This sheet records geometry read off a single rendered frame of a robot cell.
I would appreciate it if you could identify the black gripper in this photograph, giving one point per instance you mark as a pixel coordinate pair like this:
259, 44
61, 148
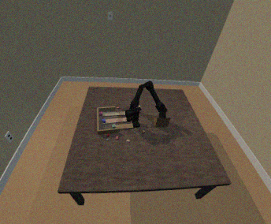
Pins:
135, 122

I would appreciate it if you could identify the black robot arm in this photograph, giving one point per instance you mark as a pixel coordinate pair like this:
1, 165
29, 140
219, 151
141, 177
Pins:
135, 102

